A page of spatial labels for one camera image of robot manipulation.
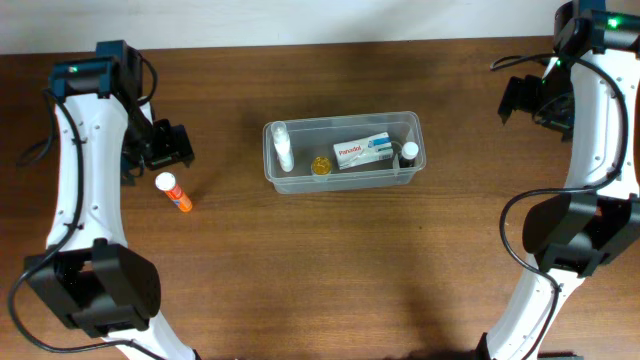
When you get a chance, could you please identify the orange tube white cap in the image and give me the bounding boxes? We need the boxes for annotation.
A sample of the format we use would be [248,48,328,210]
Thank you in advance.
[155,172,193,213]

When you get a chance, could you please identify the dark bottle white cap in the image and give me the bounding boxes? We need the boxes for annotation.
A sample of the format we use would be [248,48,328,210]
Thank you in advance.
[398,142,420,168]

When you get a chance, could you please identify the white translucent spray bottle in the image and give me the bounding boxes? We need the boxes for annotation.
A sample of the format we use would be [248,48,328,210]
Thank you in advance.
[270,121,294,172]

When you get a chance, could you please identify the white Panadol medicine box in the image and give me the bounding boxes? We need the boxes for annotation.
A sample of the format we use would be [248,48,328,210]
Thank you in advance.
[333,132,394,170]

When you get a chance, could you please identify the small jar gold lid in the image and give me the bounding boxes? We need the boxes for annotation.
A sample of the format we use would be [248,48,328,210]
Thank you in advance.
[311,156,332,176]

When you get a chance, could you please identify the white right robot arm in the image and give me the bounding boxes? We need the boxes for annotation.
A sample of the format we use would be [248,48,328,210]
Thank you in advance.
[474,0,639,359]

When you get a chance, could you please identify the clear plastic container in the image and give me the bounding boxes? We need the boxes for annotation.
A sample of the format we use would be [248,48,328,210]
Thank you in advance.
[263,111,426,194]

